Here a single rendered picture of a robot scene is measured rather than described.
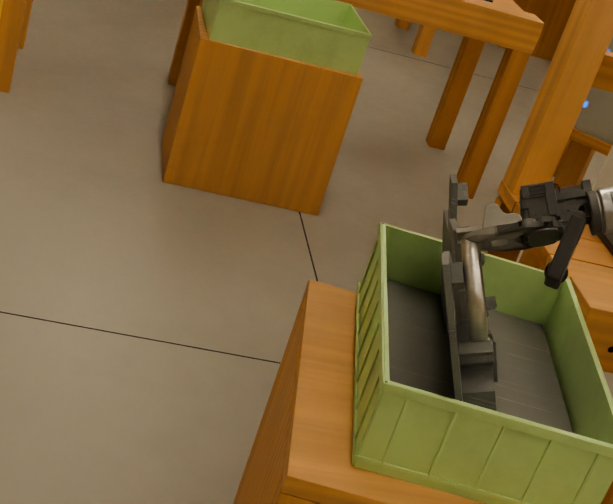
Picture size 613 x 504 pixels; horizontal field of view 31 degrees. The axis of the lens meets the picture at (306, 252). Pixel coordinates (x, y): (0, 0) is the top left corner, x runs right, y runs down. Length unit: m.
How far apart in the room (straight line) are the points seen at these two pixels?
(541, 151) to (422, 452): 1.29
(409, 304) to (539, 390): 0.32
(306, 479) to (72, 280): 2.03
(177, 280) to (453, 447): 2.15
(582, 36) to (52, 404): 1.68
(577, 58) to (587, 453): 1.28
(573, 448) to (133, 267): 2.29
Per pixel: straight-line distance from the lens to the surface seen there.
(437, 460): 1.83
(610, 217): 1.79
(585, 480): 1.88
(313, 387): 1.99
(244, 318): 3.73
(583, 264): 2.70
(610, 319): 2.48
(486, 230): 1.77
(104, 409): 3.14
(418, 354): 2.09
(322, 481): 1.78
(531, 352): 2.27
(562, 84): 2.87
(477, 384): 1.93
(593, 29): 2.85
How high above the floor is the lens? 1.84
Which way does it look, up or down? 25 degrees down
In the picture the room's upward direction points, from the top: 18 degrees clockwise
